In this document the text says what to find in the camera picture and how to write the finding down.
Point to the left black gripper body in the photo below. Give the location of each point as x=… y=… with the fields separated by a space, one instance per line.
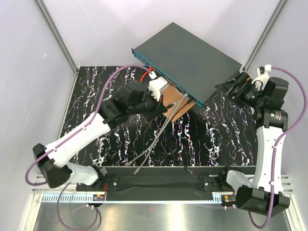
x=151 y=106

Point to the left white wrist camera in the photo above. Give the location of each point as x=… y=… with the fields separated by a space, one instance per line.
x=157 y=85

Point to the brown wooden board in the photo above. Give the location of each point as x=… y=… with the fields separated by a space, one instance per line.
x=172 y=96

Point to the white slotted cable duct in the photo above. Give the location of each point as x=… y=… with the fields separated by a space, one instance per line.
x=110 y=198

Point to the dark teal network switch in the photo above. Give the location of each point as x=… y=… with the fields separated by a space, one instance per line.
x=192 y=65

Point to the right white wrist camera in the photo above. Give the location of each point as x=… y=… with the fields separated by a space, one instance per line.
x=262 y=77

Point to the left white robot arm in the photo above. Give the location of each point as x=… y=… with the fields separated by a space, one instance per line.
x=133 y=98

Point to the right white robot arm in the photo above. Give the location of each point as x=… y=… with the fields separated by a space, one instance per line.
x=264 y=194

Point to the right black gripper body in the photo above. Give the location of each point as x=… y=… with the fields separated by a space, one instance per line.
x=248 y=93

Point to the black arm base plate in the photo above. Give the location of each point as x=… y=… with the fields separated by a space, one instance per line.
x=118 y=179

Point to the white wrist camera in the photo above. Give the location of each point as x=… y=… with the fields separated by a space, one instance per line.
x=262 y=77
x=157 y=85

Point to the black marble pattern mat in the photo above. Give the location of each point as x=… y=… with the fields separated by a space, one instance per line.
x=218 y=134

